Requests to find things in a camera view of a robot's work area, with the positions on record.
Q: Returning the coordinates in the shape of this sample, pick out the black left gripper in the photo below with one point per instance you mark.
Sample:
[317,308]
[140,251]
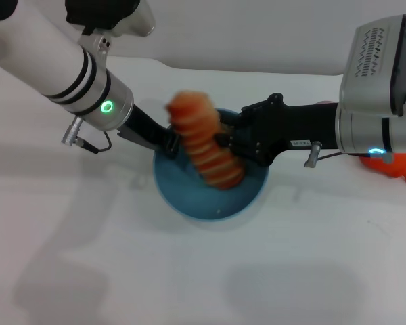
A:
[145,133]

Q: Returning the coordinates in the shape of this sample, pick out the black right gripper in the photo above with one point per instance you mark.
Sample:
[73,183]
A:
[284,125]

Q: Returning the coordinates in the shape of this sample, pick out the orange striped bread roll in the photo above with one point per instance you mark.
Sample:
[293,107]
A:
[206,142]

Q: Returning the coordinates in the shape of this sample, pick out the blue ceramic bowl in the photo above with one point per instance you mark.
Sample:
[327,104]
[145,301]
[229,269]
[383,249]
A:
[209,203]

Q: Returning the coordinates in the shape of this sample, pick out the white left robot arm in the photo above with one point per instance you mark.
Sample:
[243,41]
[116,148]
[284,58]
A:
[47,57]

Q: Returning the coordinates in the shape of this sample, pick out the pink peach toy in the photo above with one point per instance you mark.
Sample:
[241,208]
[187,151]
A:
[326,102]

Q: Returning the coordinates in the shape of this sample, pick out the red bell pepper toy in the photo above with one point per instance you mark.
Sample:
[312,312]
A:
[389,166]

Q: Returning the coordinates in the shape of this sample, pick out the black grey left wrist camera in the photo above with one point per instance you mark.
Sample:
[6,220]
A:
[122,17]

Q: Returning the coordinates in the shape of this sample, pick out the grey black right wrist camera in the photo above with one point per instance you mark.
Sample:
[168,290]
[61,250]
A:
[375,61]

